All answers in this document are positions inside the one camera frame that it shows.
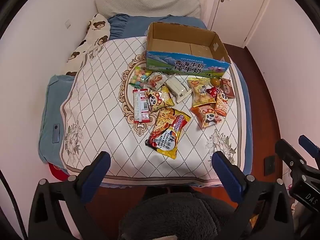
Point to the yellow panda snack bag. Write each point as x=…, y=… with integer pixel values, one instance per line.
x=160, y=99

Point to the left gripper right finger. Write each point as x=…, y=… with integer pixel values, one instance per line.
x=275, y=218

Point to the yellow red noodle packet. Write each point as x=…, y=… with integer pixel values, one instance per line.
x=167, y=131

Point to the black fuzzy seat cushion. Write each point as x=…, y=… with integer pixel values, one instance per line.
x=178, y=216

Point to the white cookie packet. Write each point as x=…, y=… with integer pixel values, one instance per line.
x=156, y=80

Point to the wall socket plate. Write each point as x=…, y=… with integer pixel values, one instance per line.
x=67, y=24

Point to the grey remote on bed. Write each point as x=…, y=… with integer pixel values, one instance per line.
x=56, y=134

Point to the colourful candy ball bag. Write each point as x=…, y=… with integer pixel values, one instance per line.
x=139, y=77

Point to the yellow biscuit snack bag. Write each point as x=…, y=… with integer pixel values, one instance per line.
x=200, y=94

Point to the cardboard milk box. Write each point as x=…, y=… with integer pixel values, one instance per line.
x=180, y=49

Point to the white door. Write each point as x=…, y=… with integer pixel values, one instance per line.
x=235, y=20

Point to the red white long snack packet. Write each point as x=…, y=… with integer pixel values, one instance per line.
x=141, y=112

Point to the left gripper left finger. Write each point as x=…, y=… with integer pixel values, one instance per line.
x=47, y=221

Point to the bear print pillow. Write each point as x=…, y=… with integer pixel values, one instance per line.
x=98, y=33

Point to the packaged brown marinated egg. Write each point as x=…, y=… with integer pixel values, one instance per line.
x=215, y=82

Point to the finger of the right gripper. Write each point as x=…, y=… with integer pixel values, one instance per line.
x=295, y=162
x=310, y=147

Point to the white grey pillow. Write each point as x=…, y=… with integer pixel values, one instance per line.
x=149, y=8

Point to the orange white panda snack bag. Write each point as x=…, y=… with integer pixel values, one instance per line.
x=221, y=106

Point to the red object under bed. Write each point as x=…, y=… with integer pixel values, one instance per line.
x=58, y=173

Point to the brown snack packet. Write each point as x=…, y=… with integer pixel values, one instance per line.
x=227, y=88

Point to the white floral quilted blanket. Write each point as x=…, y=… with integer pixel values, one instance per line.
x=98, y=116

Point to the white beige snack pack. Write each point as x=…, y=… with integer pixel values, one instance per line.
x=178, y=89

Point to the small red pyramid snack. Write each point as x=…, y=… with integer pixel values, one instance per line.
x=213, y=91

